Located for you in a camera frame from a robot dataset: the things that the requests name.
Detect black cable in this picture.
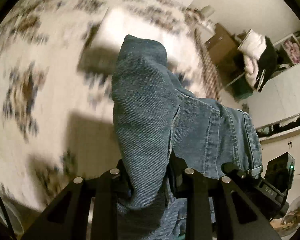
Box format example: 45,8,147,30
0,177,17,240

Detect brown cardboard box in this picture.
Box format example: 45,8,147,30
205,23,238,65

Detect white clothes pile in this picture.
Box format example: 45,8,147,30
237,29,267,90

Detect white cabinet shelving unit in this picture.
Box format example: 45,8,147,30
222,31,300,205

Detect floral fleece bed blanket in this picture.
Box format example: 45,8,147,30
0,0,219,210

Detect blue denim pants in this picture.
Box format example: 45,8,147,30
111,35,262,239

